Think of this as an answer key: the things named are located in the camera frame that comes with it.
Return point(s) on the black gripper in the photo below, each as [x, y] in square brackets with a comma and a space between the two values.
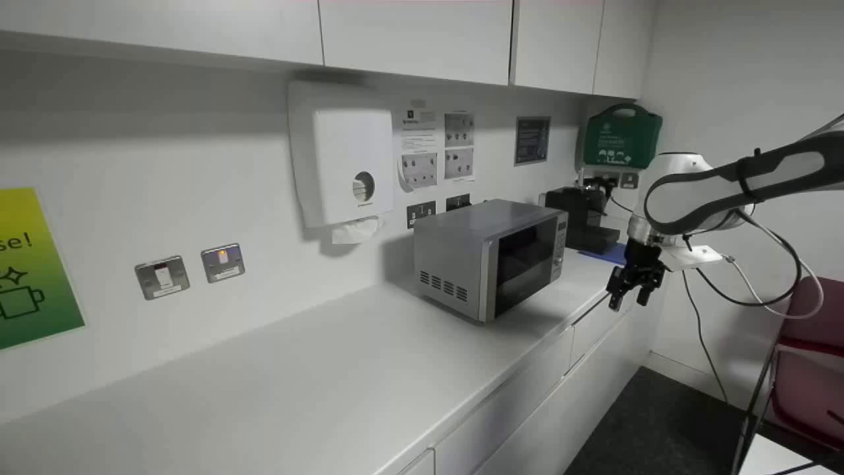
[641, 261]

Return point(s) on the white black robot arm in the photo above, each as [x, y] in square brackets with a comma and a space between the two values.
[701, 199]

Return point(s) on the silver microwave oven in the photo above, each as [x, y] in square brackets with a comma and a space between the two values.
[456, 253]

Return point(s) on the blue cloth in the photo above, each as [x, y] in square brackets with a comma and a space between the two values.
[614, 253]

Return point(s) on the black coffee machine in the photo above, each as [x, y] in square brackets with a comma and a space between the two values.
[575, 211]

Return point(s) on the dark grey floor mat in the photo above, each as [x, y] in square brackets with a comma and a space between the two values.
[659, 424]

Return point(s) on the green first aid box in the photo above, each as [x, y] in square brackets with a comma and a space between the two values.
[620, 138]

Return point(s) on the white lower cabinet unit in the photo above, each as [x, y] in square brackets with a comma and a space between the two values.
[527, 413]

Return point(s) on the red chair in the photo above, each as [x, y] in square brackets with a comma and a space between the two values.
[808, 358]

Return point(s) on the white upper cabinet door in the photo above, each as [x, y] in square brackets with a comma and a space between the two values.
[166, 21]
[555, 39]
[622, 43]
[411, 35]

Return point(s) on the white paper towel dispenser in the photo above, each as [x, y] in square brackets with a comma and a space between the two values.
[344, 162]

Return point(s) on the green yellow cup poster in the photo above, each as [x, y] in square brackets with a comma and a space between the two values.
[29, 271]

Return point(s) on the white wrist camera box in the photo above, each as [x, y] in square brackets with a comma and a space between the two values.
[700, 257]

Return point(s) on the small steel wall socket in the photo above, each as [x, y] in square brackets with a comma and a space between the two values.
[629, 179]

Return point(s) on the black wall socket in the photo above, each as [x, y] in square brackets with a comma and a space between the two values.
[419, 213]
[456, 201]

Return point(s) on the steel double switch plate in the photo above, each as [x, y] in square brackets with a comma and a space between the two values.
[459, 129]
[459, 164]
[418, 170]

